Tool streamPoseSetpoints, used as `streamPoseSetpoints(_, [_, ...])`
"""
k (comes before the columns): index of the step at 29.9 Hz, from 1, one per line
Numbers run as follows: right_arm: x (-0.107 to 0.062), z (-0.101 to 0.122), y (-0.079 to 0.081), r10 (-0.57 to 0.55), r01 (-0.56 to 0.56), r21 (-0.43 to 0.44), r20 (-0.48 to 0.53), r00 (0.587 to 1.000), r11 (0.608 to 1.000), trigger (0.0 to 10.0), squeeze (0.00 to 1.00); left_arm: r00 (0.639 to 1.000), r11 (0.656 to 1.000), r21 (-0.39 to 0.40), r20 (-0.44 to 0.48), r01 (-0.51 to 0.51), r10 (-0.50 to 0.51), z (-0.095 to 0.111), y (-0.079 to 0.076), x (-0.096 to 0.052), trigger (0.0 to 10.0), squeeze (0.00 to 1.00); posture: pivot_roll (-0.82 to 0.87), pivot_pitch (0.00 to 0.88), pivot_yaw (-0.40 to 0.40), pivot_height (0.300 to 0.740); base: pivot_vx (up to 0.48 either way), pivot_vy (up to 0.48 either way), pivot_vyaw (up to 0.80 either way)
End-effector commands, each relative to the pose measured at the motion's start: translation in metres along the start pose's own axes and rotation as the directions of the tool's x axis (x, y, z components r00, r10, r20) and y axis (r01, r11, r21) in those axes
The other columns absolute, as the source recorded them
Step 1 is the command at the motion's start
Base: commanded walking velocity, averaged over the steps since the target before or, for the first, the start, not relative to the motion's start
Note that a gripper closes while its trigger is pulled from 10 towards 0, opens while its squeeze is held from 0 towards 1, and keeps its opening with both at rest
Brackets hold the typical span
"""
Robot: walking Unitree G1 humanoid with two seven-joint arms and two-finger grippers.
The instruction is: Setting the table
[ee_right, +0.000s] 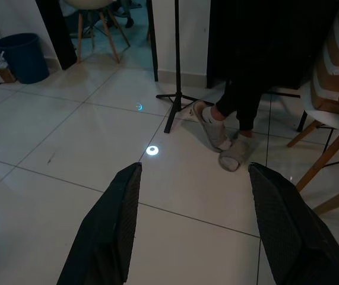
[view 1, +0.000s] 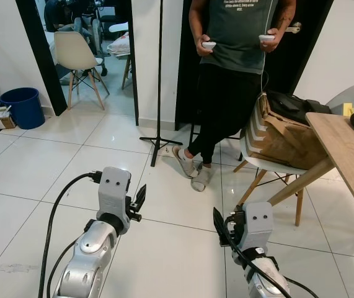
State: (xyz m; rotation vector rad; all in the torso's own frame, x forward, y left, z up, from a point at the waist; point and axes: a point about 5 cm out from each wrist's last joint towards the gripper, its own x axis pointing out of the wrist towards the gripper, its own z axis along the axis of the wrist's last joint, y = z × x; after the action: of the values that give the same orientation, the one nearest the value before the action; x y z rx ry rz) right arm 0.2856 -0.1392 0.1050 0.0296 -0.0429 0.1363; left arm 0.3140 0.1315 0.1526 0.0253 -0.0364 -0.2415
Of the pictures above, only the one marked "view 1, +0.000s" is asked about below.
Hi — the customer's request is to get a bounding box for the black bag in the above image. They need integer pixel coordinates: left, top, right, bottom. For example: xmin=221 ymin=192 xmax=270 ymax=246
xmin=265 ymin=91 xmax=332 ymax=125

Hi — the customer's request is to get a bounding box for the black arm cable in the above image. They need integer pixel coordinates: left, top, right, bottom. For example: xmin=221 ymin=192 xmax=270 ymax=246
xmin=221 ymin=214 xmax=320 ymax=298
xmin=38 ymin=172 xmax=104 ymax=298

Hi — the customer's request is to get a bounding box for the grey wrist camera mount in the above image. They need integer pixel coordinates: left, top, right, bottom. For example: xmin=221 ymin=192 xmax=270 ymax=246
xmin=97 ymin=166 xmax=133 ymax=232
xmin=241 ymin=202 xmax=274 ymax=253

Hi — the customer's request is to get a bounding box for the beige chair with wooden legs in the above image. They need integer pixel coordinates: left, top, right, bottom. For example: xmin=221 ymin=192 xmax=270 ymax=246
xmin=54 ymin=31 xmax=110 ymax=111

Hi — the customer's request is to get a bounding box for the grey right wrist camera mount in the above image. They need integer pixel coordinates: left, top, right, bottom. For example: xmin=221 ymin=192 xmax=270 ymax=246
xmin=241 ymin=202 xmax=274 ymax=253

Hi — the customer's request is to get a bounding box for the black tripod stand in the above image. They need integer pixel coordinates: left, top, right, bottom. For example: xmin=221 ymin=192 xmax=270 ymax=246
xmin=139 ymin=0 xmax=184 ymax=167

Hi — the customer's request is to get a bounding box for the small brown carton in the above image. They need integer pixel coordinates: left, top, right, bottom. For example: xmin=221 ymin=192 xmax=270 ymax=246
xmin=0 ymin=106 xmax=17 ymax=130

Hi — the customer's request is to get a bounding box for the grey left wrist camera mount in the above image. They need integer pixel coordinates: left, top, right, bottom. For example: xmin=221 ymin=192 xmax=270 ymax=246
xmin=97 ymin=166 xmax=133 ymax=232

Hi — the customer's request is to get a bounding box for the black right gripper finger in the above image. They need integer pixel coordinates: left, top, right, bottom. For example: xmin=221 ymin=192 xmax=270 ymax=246
xmin=213 ymin=207 xmax=228 ymax=248

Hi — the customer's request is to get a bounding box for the light wooden table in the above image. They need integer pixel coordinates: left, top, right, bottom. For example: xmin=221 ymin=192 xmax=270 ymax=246
xmin=267 ymin=112 xmax=354 ymax=238

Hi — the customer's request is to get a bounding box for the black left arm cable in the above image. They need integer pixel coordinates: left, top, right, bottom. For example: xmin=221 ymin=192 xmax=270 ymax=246
xmin=38 ymin=172 xmax=104 ymax=298

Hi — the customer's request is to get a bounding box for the blue plastic bucket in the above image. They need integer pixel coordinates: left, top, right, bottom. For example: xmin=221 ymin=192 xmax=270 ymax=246
xmin=0 ymin=87 xmax=46 ymax=130

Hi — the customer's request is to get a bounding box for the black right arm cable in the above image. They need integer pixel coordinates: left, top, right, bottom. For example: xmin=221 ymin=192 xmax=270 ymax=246
xmin=221 ymin=214 xmax=320 ymax=298

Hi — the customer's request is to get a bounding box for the person's left hand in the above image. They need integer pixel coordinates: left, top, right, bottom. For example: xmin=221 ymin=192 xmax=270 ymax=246
xmin=261 ymin=30 xmax=283 ymax=53

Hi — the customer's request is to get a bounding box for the person's right hand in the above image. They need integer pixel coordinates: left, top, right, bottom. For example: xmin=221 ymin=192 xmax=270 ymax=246
xmin=198 ymin=38 xmax=218 ymax=57

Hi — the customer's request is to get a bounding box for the person in grey shirt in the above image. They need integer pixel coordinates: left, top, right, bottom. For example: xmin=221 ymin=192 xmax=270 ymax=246
xmin=172 ymin=0 xmax=298 ymax=192

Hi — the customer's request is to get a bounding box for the brown cardboard box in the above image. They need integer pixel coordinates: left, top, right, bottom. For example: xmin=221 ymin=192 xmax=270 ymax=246
xmin=251 ymin=93 xmax=334 ymax=170

